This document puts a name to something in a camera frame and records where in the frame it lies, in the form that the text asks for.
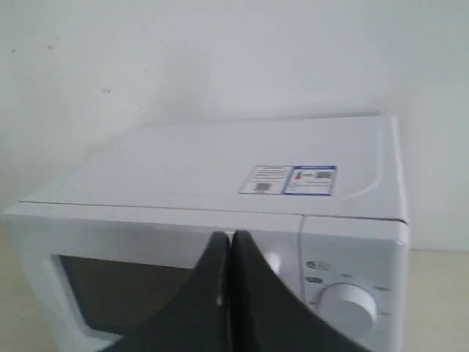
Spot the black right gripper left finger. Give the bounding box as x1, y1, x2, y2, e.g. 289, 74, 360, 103
106, 232, 232, 352

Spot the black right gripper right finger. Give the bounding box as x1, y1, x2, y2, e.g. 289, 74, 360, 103
230, 230, 363, 352

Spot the white microwave door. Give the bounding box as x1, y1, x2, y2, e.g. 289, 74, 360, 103
1, 202, 303, 351

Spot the white Midea microwave body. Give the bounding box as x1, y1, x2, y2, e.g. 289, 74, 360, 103
8, 116, 410, 351

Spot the upper white power knob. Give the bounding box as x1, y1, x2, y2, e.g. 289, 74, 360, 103
316, 283, 377, 338

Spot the white warning label sticker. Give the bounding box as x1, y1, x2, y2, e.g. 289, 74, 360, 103
239, 165, 292, 195

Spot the blue energy label sticker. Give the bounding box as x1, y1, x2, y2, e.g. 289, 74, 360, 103
282, 165, 338, 197

